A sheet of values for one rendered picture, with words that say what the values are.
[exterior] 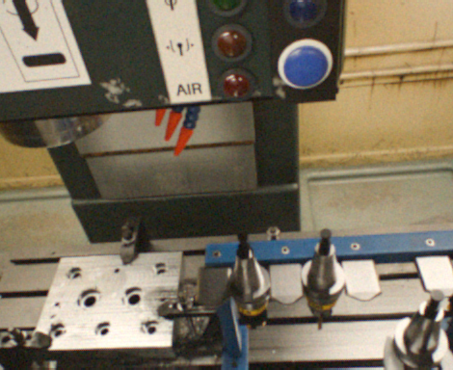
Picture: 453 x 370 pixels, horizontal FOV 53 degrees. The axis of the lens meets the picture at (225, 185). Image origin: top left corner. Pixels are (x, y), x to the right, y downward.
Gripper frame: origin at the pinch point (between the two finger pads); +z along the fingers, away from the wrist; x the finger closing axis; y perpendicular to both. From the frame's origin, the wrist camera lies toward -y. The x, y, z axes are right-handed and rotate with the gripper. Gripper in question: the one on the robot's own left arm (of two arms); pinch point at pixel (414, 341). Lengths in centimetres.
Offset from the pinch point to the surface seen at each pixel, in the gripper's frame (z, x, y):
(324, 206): 82, 1, 63
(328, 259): 7.9, -10.9, -8.6
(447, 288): 6.8, 6.0, -1.9
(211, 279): 10.2, -27.9, -1.5
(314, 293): 6.6, -12.6, -2.3
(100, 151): 61, -62, 13
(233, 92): -1.7, -20.4, -42.6
